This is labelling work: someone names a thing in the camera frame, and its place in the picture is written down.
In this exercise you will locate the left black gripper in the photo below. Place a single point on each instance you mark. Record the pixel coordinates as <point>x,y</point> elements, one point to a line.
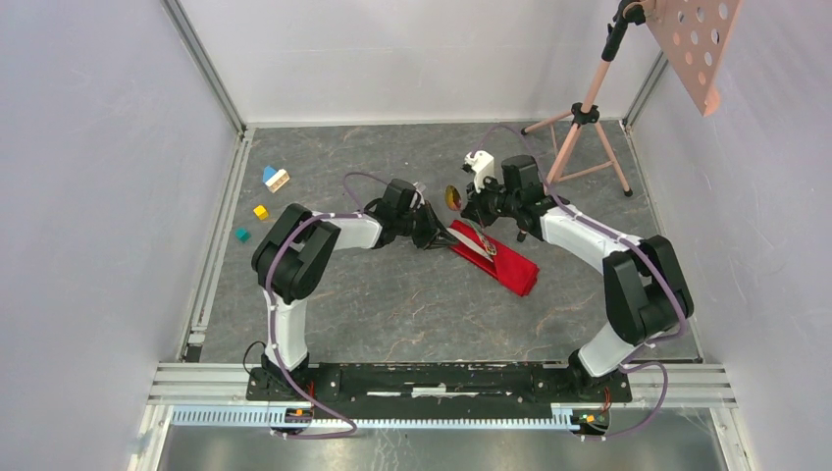
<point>434,228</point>

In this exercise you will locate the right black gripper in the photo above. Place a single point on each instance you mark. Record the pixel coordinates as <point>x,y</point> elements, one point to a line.
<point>474,208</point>

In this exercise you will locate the red cloth napkin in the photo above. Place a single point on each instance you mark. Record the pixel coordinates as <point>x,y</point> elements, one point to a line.
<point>511,269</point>

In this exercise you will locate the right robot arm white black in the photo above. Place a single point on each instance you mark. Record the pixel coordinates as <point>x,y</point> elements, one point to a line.
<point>646,296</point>

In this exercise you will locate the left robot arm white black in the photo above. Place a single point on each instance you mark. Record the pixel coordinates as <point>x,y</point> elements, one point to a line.
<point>293,256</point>

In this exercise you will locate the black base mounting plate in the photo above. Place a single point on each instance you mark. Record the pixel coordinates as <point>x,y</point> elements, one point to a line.
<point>454,390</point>

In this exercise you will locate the blue white toy block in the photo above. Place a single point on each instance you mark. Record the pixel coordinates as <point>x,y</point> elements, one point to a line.
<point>274,179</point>

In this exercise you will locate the yellow toy cube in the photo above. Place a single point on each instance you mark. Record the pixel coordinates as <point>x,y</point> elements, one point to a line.
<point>261,212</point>

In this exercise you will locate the teal toy cube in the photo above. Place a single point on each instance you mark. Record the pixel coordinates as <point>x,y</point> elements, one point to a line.
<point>242,234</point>

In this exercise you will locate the pink tripod stand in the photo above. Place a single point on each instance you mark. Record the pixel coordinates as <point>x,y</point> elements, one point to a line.
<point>585,113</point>

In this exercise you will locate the pink perforated board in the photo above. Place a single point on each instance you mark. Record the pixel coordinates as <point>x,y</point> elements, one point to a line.
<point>693,35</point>

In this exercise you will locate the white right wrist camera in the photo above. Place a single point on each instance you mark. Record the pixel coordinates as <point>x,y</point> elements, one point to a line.
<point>480,166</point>

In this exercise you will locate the white slotted cable duct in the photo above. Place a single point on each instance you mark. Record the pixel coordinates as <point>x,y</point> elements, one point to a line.
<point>278,417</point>

